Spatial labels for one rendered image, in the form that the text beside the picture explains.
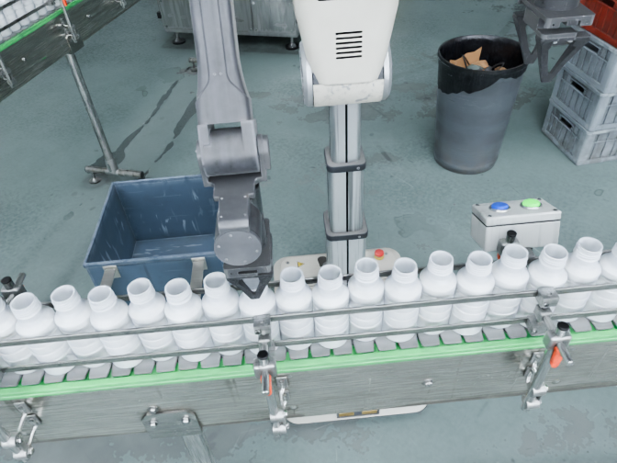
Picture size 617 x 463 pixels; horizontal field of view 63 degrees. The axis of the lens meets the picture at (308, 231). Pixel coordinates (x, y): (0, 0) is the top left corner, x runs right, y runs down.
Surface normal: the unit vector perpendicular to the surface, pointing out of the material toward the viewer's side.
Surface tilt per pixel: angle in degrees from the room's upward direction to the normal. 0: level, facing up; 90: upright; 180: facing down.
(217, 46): 62
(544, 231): 70
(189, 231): 90
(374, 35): 90
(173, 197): 90
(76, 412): 90
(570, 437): 0
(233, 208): 4
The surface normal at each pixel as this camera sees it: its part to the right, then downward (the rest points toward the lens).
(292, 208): -0.05, -0.74
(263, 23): -0.23, 0.66
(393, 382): 0.07, 0.67
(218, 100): 0.04, 0.24
